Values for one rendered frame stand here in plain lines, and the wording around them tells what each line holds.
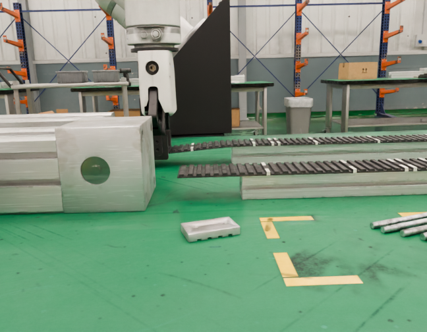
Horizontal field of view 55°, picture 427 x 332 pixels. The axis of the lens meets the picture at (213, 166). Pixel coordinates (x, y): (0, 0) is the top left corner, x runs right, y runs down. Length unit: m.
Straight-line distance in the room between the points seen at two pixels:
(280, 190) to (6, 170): 0.30
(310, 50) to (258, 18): 1.18
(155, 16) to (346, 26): 8.11
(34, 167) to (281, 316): 0.31
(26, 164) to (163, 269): 0.22
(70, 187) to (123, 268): 0.16
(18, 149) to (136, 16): 0.28
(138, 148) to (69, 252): 0.13
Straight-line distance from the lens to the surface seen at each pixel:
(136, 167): 0.45
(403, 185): 0.53
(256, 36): 8.26
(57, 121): 0.67
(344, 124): 5.49
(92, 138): 0.45
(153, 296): 0.30
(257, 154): 0.68
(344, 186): 0.51
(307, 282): 0.31
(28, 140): 0.48
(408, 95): 9.14
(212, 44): 1.00
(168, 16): 0.65
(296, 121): 5.57
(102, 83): 3.54
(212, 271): 0.32
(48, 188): 0.48
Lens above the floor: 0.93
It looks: 13 degrees down
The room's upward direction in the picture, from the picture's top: 2 degrees counter-clockwise
